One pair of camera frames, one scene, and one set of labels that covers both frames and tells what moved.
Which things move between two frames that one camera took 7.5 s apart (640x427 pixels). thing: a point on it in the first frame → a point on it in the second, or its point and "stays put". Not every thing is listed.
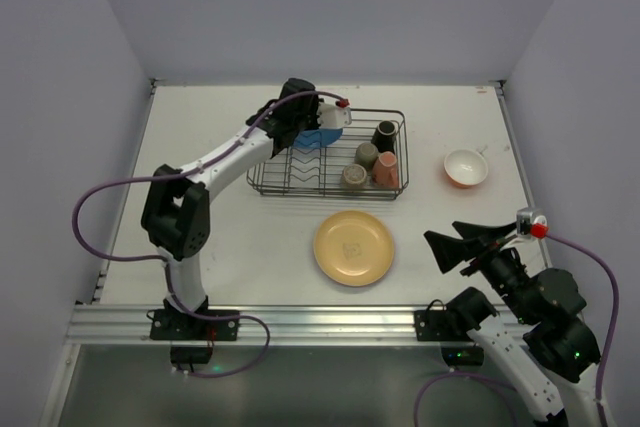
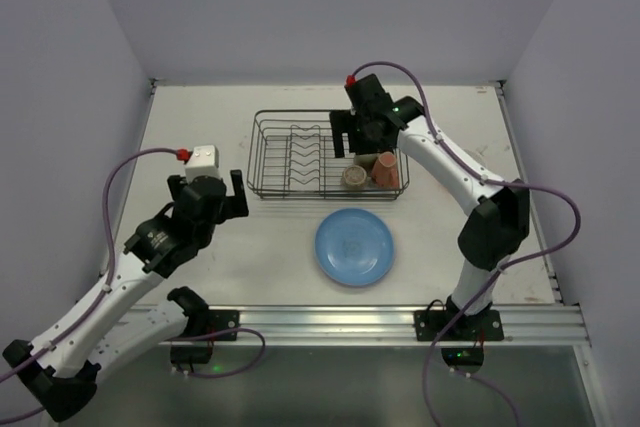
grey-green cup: x=365 y=154 stays put
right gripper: x=477 y=256 → x=345 y=117
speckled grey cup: x=354 y=175 stays put
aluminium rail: x=364 y=325 stays put
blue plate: x=317 y=138 → x=354 y=246
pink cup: x=385 y=170 stays put
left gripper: x=304 y=122 → x=226 y=205
